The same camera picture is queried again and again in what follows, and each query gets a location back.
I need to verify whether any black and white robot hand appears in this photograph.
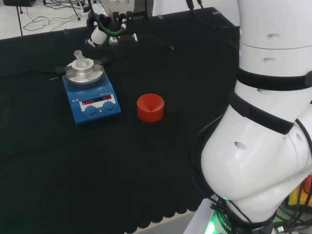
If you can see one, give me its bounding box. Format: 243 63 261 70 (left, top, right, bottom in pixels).
85 2 138 49

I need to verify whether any heater with blue base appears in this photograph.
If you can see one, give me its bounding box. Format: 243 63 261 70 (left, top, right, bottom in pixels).
62 60 122 125

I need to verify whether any clear glass round-bottom flask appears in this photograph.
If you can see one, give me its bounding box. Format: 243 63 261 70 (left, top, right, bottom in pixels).
73 50 94 71

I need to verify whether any black tripod leg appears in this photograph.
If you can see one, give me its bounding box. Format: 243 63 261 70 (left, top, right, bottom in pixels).
16 0 24 37

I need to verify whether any black bench cloth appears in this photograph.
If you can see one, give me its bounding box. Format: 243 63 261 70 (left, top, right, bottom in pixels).
0 6 241 234

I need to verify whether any yellow stop button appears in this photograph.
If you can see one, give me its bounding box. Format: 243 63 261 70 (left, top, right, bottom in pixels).
287 174 312 208

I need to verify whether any green robot cable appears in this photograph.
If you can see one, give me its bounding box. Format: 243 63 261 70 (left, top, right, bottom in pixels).
97 11 123 37

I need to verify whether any black robot cable with plug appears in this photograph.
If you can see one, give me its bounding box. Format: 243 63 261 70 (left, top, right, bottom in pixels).
145 9 175 51

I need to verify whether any thin black floor cable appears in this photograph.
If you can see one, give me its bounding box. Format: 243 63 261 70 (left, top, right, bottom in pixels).
23 0 85 32

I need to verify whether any red ribbed plastic ring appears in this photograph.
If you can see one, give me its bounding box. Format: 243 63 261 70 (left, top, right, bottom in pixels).
136 93 165 123

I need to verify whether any black heater power cable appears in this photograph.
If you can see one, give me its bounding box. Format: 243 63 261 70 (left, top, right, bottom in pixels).
0 66 67 78

